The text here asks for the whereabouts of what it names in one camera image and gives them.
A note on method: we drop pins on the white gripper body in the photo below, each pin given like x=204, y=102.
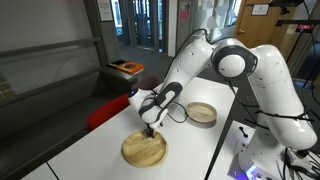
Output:
x=158, y=120

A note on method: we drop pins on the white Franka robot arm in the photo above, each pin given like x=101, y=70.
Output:
x=280, y=86

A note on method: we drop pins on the red upholstered chair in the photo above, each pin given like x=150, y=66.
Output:
x=106, y=113

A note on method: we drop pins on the grey bin cabinet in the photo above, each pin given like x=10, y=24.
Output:
x=113, y=80

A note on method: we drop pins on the orange bin lid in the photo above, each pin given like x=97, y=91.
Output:
x=121, y=69

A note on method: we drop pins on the dark framed glass doors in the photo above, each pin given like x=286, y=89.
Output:
x=143, y=23

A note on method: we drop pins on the dark grey bench sofa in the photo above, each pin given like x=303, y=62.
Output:
x=40, y=126

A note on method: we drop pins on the pink door sign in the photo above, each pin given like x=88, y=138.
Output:
x=185, y=14

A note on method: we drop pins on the glass balustrade panel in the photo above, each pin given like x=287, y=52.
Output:
x=50, y=70

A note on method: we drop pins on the grey metal handrail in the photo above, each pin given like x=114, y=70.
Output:
x=50, y=46

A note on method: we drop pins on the wooden door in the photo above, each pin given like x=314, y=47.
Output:
x=260, y=26

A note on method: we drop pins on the white door sign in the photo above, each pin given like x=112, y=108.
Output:
x=260, y=10

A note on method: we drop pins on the white power strip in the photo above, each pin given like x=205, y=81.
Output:
x=308, y=159

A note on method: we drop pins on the black tripod stand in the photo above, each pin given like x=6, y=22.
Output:
x=293, y=22

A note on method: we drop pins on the black box red display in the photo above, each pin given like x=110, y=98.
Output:
x=305, y=28

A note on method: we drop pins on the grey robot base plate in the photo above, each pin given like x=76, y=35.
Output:
x=235, y=168

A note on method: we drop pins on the white wall notice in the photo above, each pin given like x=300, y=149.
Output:
x=105, y=10

